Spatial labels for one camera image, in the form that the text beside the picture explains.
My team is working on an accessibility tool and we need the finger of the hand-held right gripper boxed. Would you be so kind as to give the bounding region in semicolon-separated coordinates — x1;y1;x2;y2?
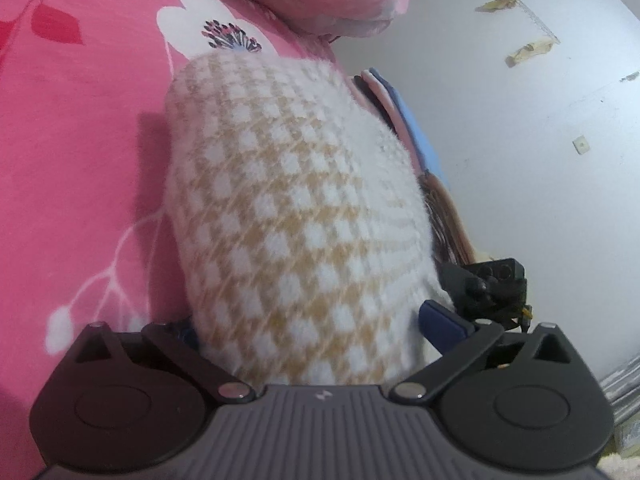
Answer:
438;263;478;315

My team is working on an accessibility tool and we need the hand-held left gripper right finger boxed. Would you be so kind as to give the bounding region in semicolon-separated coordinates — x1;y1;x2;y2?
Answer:
389;299;571;405

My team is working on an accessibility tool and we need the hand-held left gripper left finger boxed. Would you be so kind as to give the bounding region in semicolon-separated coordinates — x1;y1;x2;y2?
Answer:
75;321;256;405

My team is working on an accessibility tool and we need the beige houndstooth coat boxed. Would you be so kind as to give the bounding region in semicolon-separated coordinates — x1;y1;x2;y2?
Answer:
164;52;457;386

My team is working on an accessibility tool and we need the blue folded cloth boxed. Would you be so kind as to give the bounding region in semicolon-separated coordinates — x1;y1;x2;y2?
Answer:
370;67;448;191

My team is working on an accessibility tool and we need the pink floral bed sheet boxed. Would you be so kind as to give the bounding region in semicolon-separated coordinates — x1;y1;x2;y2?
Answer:
0;0;346;476

